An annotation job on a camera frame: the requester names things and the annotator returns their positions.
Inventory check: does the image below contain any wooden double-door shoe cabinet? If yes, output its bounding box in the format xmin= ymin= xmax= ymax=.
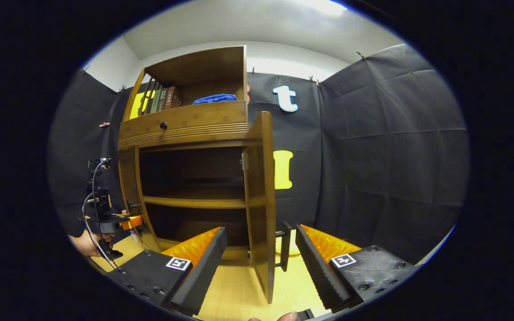
xmin=117 ymin=45 xmax=291 ymax=305

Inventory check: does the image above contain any black backdrop cloth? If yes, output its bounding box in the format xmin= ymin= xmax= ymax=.
xmin=47 ymin=44 xmax=471 ymax=266

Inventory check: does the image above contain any blue folded towel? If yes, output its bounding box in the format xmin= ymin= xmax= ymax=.
xmin=192 ymin=94 xmax=238 ymax=105

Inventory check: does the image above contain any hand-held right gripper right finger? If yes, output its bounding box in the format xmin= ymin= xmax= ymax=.
xmin=295 ymin=224 xmax=419 ymax=313

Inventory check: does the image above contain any black cable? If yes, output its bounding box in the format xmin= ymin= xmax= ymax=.
xmin=82 ymin=160 xmax=120 ymax=270

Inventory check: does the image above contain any brown book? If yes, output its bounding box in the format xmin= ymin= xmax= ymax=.
xmin=164 ymin=86 xmax=182 ymax=110

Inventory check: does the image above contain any wooden drawer with black knob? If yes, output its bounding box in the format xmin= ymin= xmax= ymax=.
xmin=118 ymin=100 xmax=249 ymax=151

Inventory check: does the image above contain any wooden inner shelf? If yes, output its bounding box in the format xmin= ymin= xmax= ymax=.
xmin=143 ymin=196 xmax=246 ymax=209

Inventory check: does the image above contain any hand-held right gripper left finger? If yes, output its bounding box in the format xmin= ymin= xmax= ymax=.
xmin=108 ymin=226 xmax=228 ymax=316

